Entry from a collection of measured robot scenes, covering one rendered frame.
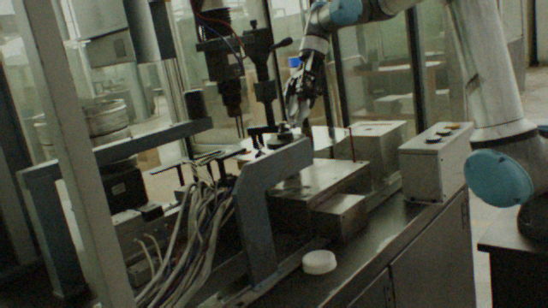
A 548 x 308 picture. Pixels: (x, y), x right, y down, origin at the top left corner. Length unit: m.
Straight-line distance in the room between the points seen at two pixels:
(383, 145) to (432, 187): 0.24
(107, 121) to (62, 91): 0.98
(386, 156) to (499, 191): 0.56
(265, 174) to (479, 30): 0.47
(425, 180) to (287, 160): 0.41
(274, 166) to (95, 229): 0.40
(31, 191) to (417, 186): 0.90
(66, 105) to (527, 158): 0.73
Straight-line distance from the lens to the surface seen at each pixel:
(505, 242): 1.03
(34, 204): 1.06
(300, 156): 0.97
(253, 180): 0.87
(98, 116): 1.58
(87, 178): 0.64
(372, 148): 1.36
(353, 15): 1.18
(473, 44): 0.88
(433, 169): 1.18
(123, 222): 1.06
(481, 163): 0.88
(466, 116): 1.45
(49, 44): 0.62
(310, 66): 1.21
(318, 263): 0.94
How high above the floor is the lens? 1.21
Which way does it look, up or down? 14 degrees down
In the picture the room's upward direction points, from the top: 10 degrees counter-clockwise
